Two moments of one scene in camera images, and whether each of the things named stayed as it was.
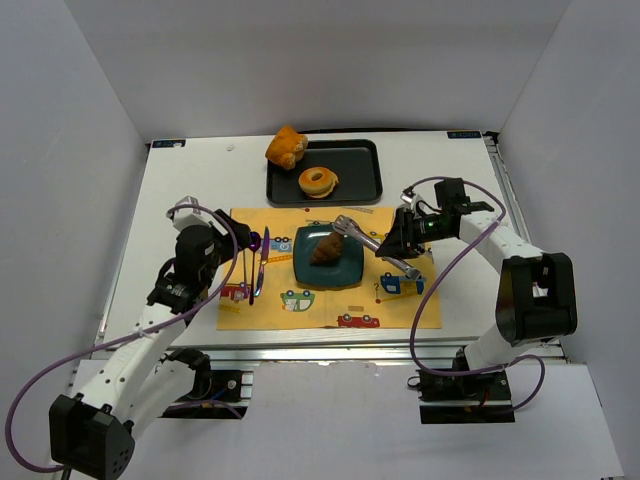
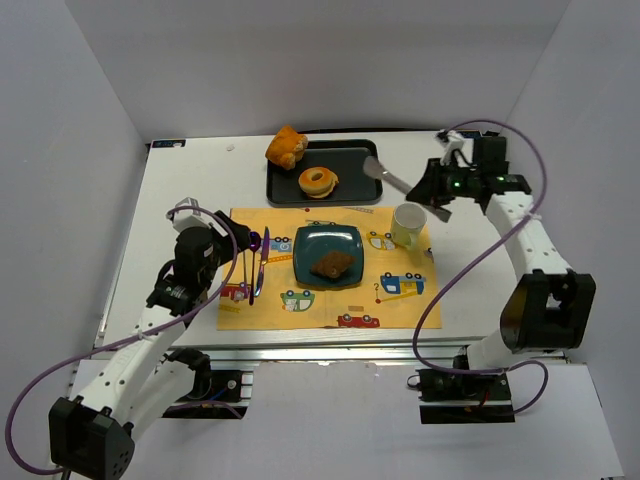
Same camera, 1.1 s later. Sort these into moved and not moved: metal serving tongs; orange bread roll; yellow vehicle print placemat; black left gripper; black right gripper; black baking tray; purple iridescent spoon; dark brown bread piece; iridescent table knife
Moved: dark brown bread piece; metal serving tongs; black right gripper
Not moved: orange bread roll; iridescent table knife; purple iridescent spoon; yellow vehicle print placemat; black left gripper; black baking tray
